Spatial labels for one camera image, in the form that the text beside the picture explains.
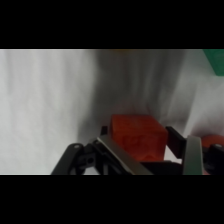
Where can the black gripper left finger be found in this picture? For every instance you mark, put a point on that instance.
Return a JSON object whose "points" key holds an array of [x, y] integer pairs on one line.
{"points": [[113, 155]]}

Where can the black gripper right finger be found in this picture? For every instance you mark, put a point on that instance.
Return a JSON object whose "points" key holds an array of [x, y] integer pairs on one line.
{"points": [[193, 156]]}

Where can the red cube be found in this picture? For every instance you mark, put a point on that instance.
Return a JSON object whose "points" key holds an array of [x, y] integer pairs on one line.
{"points": [[138, 136]]}

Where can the green cube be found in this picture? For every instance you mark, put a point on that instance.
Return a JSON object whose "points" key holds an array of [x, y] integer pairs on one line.
{"points": [[216, 60]]}

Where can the orange cup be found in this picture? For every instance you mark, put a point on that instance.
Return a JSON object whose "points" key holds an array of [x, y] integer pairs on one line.
{"points": [[210, 140]]}

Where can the white table cloth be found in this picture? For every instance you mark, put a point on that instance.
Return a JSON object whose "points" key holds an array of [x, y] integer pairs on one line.
{"points": [[50, 110]]}

